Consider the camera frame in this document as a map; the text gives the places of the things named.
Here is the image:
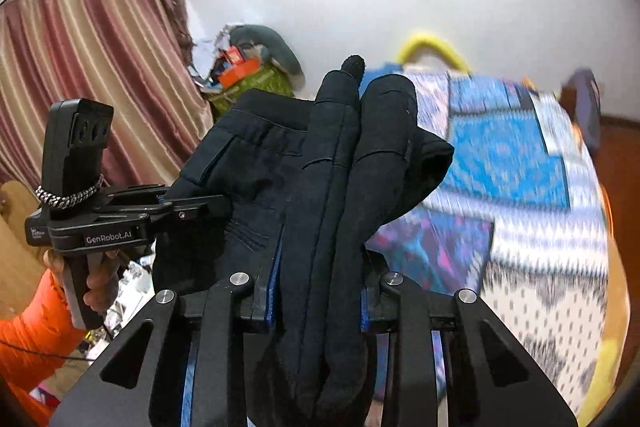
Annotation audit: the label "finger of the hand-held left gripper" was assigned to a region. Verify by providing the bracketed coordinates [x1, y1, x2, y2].
[145, 194, 232, 235]
[102, 183, 171, 210]

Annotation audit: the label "striped satin curtain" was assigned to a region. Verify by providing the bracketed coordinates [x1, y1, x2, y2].
[0, 0, 217, 188]

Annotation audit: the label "blue patchwork blanket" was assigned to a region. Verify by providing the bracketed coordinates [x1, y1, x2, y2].
[364, 66, 615, 427]

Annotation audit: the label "silver chain bracelet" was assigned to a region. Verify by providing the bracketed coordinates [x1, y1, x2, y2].
[35, 174, 106, 210]

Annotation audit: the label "black pants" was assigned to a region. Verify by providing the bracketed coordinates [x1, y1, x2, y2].
[151, 55, 455, 427]

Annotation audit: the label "grey cloth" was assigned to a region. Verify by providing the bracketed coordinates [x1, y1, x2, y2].
[227, 24, 307, 90]

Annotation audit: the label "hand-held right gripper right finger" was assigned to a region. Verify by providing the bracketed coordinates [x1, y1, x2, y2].
[359, 273, 579, 427]

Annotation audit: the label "orange box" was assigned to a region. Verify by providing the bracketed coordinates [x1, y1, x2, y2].
[215, 48, 262, 88]

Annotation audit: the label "yellow plush ring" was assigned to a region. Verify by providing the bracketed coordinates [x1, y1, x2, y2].
[397, 32, 472, 74]

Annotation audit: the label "person's left hand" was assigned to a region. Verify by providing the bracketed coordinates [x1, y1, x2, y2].
[44, 249, 122, 314]

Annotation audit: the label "green patterned bag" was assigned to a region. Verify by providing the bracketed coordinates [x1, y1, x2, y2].
[204, 59, 296, 118]

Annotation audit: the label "wooden board with cut-outs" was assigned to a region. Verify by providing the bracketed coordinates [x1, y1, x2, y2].
[0, 179, 49, 309]

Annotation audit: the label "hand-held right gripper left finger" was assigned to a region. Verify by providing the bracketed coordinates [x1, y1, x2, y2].
[50, 251, 282, 427]

